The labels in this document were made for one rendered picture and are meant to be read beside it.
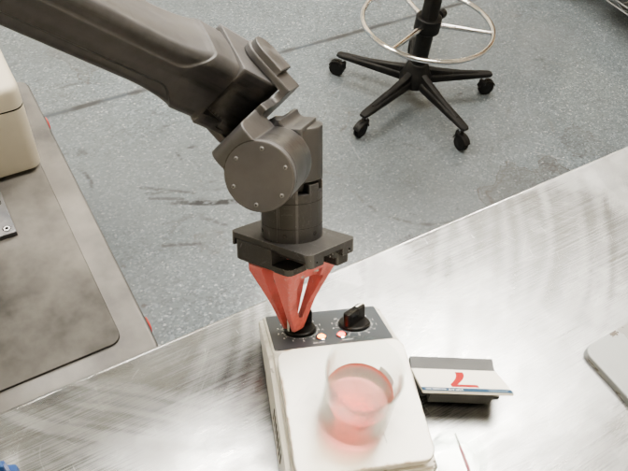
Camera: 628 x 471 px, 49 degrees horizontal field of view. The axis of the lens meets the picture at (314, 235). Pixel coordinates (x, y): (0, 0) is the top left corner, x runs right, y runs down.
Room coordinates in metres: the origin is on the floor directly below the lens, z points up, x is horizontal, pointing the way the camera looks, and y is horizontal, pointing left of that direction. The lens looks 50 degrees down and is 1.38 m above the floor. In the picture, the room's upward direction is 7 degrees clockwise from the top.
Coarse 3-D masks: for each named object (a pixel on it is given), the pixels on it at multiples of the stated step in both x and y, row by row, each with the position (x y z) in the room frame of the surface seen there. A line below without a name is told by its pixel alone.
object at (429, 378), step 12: (420, 372) 0.36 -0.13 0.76; (432, 372) 0.36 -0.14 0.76; (444, 372) 0.37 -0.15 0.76; (456, 372) 0.37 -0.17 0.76; (468, 372) 0.37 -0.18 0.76; (480, 372) 0.37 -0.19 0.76; (432, 384) 0.34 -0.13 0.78; (444, 384) 0.34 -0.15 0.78; (456, 384) 0.34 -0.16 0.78; (468, 384) 0.34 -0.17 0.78; (480, 384) 0.35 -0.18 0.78; (492, 384) 0.35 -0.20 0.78; (504, 384) 0.35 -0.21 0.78
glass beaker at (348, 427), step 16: (352, 336) 0.29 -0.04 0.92; (368, 336) 0.30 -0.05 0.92; (336, 352) 0.28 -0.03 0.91; (352, 352) 0.29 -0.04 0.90; (368, 352) 0.29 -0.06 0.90; (384, 352) 0.29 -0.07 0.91; (336, 368) 0.29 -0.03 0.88; (384, 368) 0.29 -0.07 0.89; (400, 368) 0.27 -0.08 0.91; (400, 384) 0.26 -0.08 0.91; (336, 400) 0.24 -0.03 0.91; (320, 416) 0.26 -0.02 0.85; (336, 416) 0.24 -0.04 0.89; (352, 416) 0.23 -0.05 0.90; (368, 416) 0.23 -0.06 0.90; (384, 416) 0.24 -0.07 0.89; (336, 432) 0.24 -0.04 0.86; (352, 432) 0.23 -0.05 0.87; (368, 432) 0.24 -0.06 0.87; (384, 432) 0.25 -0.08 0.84; (352, 448) 0.24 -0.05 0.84
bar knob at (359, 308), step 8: (360, 304) 0.40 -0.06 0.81; (344, 312) 0.39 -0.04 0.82; (352, 312) 0.39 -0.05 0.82; (360, 312) 0.39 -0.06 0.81; (344, 320) 0.38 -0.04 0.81; (352, 320) 0.38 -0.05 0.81; (360, 320) 0.39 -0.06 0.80; (368, 320) 0.39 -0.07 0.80; (344, 328) 0.37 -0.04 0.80; (352, 328) 0.37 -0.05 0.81; (360, 328) 0.37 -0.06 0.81
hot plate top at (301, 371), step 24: (288, 360) 0.31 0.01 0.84; (312, 360) 0.31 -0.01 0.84; (288, 384) 0.29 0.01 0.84; (312, 384) 0.29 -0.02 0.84; (408, 384) 0.30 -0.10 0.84; (288, 408) 0.26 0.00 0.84; (312, 408) 0.27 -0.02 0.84; (408, 408) 0.28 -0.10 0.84; (288, 432) 0.24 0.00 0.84; (312, 432) 0.25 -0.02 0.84; (408, 432) 0.26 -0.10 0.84; (312, 456) 0.23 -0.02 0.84; (336, 456) 0.23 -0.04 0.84; (360, 456) 0.23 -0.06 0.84; (384, 456) 0.23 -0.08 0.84; (408, 456) 0.24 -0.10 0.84; (432, 456) 0.24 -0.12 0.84
